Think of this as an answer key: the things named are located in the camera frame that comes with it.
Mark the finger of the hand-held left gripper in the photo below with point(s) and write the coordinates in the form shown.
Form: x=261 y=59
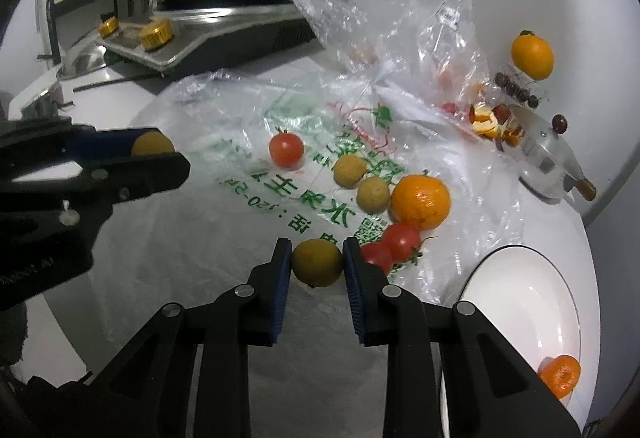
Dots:
x=150 y=173
x=112 y=143

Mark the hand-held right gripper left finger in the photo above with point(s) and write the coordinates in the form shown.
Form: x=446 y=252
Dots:
x=282 y=290

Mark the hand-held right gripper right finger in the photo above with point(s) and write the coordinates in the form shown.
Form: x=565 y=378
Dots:
x=352 y=290

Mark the longan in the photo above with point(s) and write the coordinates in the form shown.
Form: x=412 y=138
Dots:
x=351 y=170
x=373 y=194
x=152 y=144
x=317 y=263

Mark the cherry tomato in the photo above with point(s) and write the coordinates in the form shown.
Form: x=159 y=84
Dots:
x=401 y=240
x=376 y=255
x=286 y=149
x=450 y=108

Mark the orange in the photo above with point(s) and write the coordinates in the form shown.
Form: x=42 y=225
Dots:
x=420 y=200
x=532 y=54
x=560 y=374

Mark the white plate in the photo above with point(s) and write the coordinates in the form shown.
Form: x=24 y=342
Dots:
x=520 y=298

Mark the thin black rod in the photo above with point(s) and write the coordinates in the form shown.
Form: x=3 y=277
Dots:
x=120 y=79

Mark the steel pot lid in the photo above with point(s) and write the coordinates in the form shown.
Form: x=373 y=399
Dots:
x=82 y=56

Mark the induction cooker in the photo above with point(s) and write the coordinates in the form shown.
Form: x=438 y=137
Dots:
x=225 y=38

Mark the green printed plastic bag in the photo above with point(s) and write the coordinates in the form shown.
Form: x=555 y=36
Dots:
x=300 y=118

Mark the orange peel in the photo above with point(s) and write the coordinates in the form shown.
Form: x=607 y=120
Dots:
x=487 y=118

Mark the glass jar of dates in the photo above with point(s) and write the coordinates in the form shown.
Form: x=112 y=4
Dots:
x=520 y=91

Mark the clear plastic bag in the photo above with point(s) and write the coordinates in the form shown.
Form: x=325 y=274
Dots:
x=400 y=8

